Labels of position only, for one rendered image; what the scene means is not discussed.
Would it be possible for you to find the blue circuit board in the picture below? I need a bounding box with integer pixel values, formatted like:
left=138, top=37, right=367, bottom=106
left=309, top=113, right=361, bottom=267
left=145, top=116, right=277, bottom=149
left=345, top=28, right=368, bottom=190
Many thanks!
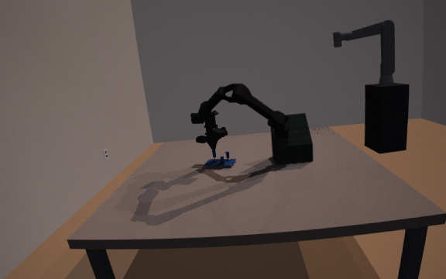
left=203, top=151, right=236, bottom=168

